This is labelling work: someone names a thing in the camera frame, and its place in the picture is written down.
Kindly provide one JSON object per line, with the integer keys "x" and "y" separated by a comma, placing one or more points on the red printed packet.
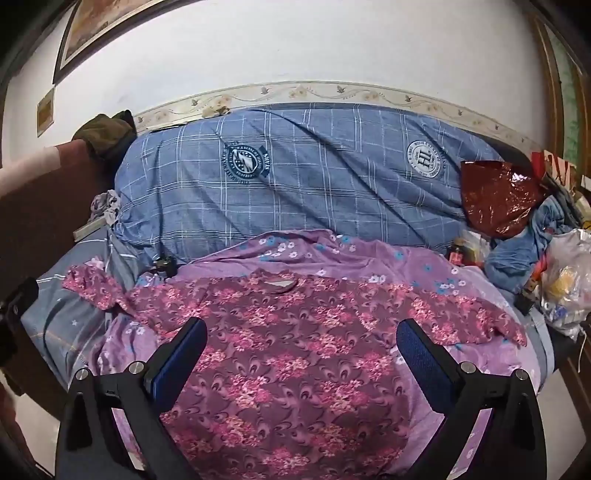
{"x": 561, "y": 170}

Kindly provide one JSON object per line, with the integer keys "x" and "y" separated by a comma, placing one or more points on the grey crumpled cloth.
{"x": 105, "y": 205}

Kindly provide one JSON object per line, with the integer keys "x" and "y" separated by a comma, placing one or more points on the red plastic bag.
{"x": 498, "y": 198}

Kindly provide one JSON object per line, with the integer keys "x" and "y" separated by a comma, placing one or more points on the white plastic bag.
{"x": 568, "y": 286}

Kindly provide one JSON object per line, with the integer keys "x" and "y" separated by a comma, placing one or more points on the grey patterned bedsheet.
{"x": 69, "y": 314}

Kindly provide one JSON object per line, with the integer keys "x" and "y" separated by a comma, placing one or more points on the framed wall painting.
{"x": 97, "y": 25}

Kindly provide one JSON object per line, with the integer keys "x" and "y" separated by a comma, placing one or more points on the wooden door frame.
{"x": 561, "y": 83}

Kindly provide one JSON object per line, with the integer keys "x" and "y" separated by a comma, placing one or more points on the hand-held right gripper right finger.
{"x": 425, "y": 360}

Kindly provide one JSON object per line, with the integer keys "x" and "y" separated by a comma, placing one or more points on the clear plastic packets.
{"x": 478, "y": 247}

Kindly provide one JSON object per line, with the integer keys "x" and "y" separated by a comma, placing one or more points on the flat beige box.
{"x": 90, "y": 229}

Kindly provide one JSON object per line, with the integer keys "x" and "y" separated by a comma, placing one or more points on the small wall plaque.
{"x": 45, "y": 110}

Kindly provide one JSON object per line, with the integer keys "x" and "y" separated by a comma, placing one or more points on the dark bottle with red cap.
{"x": 457, "y": 254}

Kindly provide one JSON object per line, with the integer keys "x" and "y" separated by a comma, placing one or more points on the pink floral shirt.
{"x": 295, "y": 350}

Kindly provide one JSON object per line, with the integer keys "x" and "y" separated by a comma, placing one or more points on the purple floral blanket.
{"x": 397, "y": 263}

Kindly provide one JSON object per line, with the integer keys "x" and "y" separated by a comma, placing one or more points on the blue denim cloth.
{"x": 512, "y": 258}

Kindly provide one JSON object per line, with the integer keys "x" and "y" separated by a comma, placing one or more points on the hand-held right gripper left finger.
{"x": 180, "y": 364}

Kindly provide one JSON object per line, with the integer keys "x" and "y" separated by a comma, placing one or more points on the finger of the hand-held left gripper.
{"x": 16, "y": 300}

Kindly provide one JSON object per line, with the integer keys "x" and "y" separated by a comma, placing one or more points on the dark green cloth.
{"x": 106, "y": 134}

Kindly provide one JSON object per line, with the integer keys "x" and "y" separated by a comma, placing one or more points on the floral wall border strip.
{"x": 323, "y": 92}

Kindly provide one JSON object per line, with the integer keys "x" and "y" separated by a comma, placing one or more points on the blue plaid quilt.
{"x": 314, "y": 184}

